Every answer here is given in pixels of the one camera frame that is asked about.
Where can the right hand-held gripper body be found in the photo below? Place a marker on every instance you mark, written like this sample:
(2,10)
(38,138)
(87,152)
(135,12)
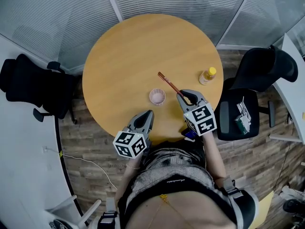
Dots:
(201,119)

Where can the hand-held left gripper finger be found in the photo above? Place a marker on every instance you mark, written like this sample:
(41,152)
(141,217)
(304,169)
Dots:
(151,120)
(137,117)

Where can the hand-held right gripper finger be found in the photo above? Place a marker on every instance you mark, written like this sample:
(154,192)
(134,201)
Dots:
(199,96)
(184,105)

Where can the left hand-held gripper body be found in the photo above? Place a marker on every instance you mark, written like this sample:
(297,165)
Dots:
(129,144)

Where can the clear bottle with yellow cap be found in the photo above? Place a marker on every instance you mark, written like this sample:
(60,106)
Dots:
(206,77)

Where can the pink ribbed cup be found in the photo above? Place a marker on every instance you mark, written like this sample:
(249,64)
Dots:
(157,96)

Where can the red-brown chopstick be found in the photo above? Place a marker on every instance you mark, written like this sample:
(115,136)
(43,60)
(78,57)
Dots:
(170,81)

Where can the person's right forearm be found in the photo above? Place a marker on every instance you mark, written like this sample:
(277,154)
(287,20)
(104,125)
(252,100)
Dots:
(214,156)

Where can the person's left forearm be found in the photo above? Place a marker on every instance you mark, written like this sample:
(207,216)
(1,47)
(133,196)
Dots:
(129,175)

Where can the round wooden desk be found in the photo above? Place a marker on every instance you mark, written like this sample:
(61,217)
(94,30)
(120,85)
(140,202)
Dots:
(133,56)

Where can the white desk with rounded corner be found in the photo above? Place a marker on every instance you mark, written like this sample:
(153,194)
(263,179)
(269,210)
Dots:
(291,89)

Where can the curved white desk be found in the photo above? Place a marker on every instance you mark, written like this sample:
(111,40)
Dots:
(21,151)

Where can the green packet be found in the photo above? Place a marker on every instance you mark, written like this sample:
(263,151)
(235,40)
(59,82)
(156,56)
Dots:
(241,124)

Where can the clear plastic wrapper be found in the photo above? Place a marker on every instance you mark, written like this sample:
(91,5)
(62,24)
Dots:
(243,108)

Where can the person's torso in grey top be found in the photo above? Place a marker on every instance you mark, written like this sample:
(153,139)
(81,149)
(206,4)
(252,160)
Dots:
(176,175)

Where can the black mesh office chair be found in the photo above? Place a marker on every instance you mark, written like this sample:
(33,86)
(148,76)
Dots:
(259,70)

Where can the yellow paper sheet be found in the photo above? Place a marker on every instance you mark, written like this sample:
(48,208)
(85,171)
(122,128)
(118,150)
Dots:
(265,206)

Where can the black office chair with headrest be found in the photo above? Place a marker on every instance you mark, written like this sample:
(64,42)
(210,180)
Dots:
(31,87)

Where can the black shoe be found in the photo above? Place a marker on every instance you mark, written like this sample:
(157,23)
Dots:
(294,205)

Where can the white chair frame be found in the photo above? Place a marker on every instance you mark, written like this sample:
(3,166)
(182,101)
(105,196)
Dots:
(78,211)

